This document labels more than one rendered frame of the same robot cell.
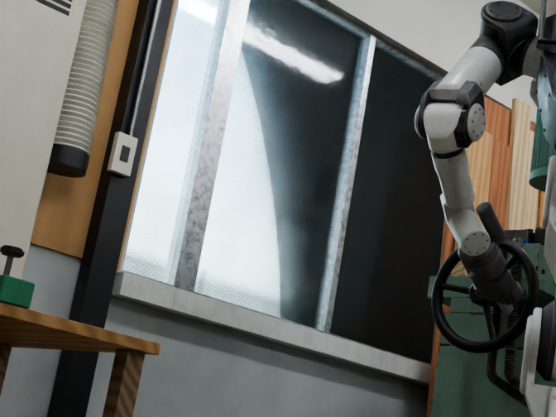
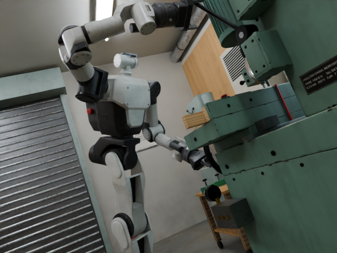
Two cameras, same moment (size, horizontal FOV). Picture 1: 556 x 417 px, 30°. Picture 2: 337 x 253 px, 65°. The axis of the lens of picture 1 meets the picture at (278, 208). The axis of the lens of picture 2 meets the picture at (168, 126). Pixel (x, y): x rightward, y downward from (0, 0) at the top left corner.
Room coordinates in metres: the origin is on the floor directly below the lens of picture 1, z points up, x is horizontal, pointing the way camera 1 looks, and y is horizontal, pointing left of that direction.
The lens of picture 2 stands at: (2.68, -1.83, 0.79)
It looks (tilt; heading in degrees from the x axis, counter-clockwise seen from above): 10 degrees up; 110
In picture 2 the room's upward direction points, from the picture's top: 20 degrees counter-clockwise
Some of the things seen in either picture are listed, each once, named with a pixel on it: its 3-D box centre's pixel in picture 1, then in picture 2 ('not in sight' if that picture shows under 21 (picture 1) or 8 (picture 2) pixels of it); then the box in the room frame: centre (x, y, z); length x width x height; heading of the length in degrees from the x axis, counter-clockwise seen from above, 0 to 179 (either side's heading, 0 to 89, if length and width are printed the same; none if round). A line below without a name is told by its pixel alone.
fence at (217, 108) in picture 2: not in sight; (273, 94); (2.73, -0.80, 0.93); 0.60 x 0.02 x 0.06; 47
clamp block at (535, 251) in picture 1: (524, 267); not in sight; (2.56, -0.64, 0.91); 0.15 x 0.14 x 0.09; 47
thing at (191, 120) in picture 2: not in sight; (248, 105); (2.64, -0.84, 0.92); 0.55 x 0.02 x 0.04; 47
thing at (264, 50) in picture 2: not in sight; (265, 54); (2.75, -1.00, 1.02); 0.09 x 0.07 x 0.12; 47
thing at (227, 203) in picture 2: not in sight; (230, 213); (2.44, -0.85, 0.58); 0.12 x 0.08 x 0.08; 137
